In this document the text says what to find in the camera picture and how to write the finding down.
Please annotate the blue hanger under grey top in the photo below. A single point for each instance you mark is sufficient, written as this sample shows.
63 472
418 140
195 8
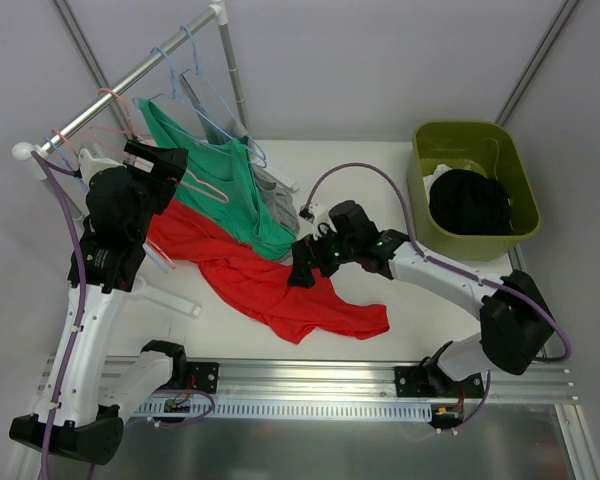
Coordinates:
216 131

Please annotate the green tank top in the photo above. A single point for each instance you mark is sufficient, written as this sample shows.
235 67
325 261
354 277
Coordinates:
244 214

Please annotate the olive green plastic basket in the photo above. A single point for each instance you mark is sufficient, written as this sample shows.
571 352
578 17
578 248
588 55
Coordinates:
485 149

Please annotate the grey tank top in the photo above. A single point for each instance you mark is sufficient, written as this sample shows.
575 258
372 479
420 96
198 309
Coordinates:
277 199

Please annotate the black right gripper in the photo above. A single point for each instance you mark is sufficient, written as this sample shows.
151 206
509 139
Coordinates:
309 255

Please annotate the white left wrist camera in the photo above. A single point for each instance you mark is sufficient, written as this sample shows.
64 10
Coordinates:
92 160

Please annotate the black tank top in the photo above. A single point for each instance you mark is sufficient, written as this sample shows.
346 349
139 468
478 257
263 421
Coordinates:
464 202

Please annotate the white tank top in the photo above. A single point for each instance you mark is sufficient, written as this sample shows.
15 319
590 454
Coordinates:
429 180

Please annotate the red tank top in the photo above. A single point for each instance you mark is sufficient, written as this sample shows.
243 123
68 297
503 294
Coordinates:
257 287

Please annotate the aluminium rail with cable duct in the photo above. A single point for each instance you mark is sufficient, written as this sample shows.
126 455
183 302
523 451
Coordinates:
300 390

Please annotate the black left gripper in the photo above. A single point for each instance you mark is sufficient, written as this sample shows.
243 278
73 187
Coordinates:
162 163

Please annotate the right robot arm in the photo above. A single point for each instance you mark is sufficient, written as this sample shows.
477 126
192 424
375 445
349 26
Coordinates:
513 316

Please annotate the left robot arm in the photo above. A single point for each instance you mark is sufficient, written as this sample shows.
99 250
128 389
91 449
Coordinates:
90 300

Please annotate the silver clothes rack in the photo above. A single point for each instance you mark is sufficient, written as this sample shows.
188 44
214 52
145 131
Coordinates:
215 12

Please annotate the light blue wire hanger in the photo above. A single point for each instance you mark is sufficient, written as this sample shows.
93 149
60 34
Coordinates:
68 162

